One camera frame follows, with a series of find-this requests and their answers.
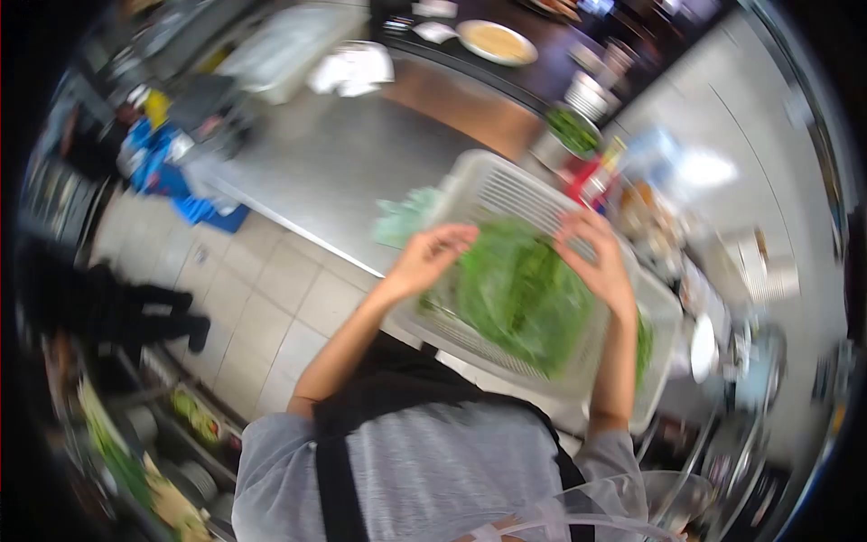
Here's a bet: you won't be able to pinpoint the loose green leaves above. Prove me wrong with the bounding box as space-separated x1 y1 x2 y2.
635 312 655 388

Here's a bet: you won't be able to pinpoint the white plastic tub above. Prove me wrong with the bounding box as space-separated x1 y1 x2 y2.
217 3 371 106

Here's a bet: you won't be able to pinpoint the stack of white plates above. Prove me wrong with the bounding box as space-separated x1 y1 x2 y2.
564 70 621 123

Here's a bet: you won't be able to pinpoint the person's left fingers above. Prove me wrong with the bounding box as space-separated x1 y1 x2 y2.
425 224 481 262

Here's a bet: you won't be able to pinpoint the person's right fingers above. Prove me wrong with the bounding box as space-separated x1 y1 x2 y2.
553 208 615 264

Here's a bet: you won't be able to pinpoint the person's left hand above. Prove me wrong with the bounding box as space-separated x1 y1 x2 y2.
381 224 481 301

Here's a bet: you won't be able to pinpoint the white crumpled cloth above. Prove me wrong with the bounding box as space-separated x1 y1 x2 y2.
308 41 396 98

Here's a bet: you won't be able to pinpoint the person's body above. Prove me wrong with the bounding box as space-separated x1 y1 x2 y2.
232 332 680 542

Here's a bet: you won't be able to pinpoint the blue cloth heap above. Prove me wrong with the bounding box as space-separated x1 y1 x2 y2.
121 118 252 235

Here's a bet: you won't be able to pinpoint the white plastic slatted basket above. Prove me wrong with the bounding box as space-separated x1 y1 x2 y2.
389 149 685 436

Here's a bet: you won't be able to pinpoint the small white plate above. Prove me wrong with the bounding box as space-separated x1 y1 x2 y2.
690 313 719 385

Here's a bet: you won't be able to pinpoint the pale green cloth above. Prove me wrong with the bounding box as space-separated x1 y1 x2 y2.
372 187 445 249

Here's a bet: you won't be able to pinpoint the shelf with vegetables and pans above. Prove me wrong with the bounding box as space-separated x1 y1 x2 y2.
44 335 246 542

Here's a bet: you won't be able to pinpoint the clear bag of green leaves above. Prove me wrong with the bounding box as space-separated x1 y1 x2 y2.
419 217 601 382

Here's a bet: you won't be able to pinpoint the steel bowl of green vegetables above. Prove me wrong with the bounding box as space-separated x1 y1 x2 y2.
531 103 604 170

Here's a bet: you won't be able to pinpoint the white plate with yellow food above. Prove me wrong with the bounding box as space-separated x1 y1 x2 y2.
457 19 540 67

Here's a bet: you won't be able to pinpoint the person's right hand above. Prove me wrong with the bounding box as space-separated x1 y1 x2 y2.
553 208 638 321

